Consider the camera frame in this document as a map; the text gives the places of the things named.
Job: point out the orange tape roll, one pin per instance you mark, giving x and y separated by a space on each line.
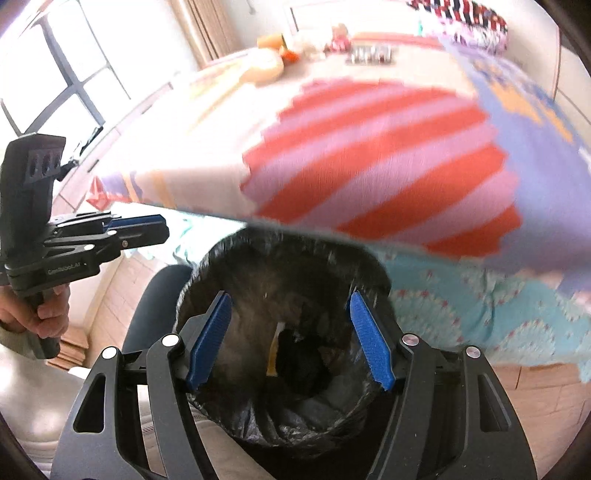
273 41

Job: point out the blue patterned bed sheet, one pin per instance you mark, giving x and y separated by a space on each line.
461 313

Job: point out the trash bin with black bag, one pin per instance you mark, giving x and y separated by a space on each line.
334 435

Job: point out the person's left hand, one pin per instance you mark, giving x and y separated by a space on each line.
49 320

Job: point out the white paper roll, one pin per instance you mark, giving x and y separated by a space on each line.
261 67

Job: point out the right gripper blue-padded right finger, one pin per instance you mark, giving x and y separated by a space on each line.
379 336

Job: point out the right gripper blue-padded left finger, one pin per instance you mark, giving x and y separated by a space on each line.
201 337

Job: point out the folded colourful quilts stack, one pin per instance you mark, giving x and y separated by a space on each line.
466 23

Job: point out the black fluffy hat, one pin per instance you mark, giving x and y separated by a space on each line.
304 365

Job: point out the small yellow tube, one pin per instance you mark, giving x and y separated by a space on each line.
274 348

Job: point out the pill blister pack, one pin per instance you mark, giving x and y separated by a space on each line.
372 54

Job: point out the black framed bay window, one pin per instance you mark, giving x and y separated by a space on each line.
56 78

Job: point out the small orange cap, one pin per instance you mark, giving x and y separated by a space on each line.
289 57

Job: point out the colourful patchwork bed cover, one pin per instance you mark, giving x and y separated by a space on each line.
449 151

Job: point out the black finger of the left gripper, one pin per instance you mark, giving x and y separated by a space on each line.
142 235
134 223

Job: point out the beige curtain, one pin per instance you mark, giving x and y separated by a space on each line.
207 29

